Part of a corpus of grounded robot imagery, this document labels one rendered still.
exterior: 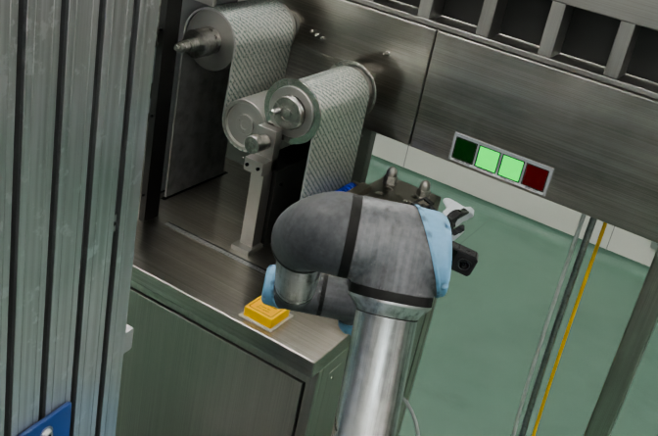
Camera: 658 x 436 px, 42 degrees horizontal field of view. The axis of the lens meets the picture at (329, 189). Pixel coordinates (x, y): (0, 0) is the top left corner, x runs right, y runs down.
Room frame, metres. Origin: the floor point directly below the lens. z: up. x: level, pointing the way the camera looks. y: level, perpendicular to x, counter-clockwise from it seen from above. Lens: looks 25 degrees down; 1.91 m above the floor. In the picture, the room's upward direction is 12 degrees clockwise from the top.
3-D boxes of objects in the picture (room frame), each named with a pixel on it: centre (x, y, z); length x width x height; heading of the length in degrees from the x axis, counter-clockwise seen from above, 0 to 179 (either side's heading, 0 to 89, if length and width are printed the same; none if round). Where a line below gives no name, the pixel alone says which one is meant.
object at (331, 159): (1.88, 0.01, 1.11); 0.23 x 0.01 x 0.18; 153
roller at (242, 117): (1.96, 0.16, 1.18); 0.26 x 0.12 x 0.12; 153
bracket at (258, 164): (1.78, 0.16, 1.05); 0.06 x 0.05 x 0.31; 153
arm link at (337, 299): (1.34, -0.09, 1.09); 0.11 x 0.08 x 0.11; 91
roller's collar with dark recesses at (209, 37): (1.89, 0.35, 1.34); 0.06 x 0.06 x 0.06; 63
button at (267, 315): (1.52, 0.07, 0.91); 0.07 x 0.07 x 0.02; 63
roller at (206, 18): (2.03, 0.28, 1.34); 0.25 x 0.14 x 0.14; 153
